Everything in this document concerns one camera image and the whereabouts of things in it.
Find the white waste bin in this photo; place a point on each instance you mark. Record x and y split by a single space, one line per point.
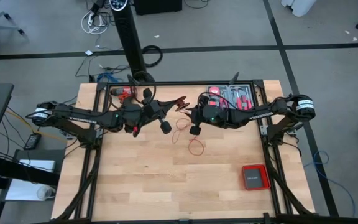
300 6

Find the black side table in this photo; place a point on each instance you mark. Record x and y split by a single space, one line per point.
39 154

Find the grey flat box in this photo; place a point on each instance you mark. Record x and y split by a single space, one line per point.
255 178

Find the small white tag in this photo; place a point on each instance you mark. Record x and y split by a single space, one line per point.
88 52

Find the grey tool kit case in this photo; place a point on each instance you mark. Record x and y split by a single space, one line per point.
238 91

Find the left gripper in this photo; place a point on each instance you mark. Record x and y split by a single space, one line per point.
154 109

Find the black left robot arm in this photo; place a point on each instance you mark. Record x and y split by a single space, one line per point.
79 116

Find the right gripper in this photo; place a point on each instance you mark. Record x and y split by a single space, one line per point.
205 113

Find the red plastic tray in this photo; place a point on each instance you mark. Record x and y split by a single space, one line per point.
243 177

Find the red tape tag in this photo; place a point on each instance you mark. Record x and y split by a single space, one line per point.
135 131

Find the black tower fan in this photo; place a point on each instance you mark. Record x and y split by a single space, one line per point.
129 37

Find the black metal table frame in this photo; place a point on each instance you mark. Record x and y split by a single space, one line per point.
197 83

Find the white paper sheet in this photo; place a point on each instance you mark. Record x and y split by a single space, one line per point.
37 165

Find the red tape measure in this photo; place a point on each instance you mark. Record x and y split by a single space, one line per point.
214 91

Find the black power adapter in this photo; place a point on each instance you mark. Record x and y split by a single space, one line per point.
32 141

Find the clear plastic cup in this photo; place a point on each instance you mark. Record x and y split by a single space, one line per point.
45 193

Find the black cabinet box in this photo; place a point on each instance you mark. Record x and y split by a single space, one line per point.
157 6

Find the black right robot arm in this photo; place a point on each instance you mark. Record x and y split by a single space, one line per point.
259 115

